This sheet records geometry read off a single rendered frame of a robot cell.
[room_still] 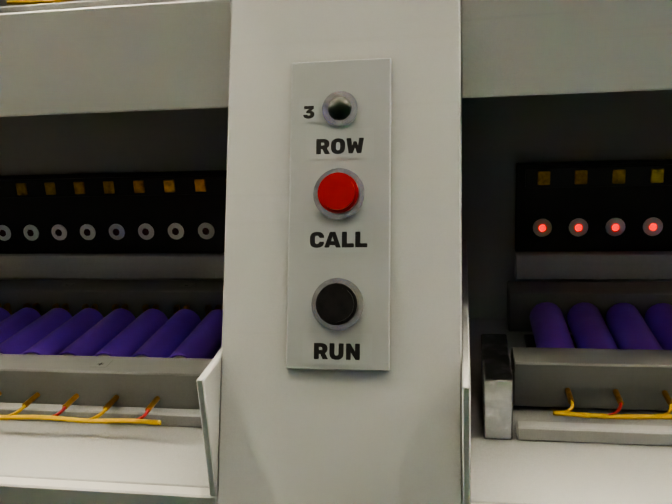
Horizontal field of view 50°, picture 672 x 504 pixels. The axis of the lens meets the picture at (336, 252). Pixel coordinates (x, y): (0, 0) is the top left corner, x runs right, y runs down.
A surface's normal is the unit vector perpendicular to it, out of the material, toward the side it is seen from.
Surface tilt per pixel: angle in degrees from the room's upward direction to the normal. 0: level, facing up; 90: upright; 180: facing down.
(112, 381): 112
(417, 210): 90
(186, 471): 22
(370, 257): 90
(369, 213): 90
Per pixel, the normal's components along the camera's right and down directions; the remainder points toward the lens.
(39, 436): -0.05, -0.96
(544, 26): -0.17, 0.29
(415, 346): -0.18, -0.10
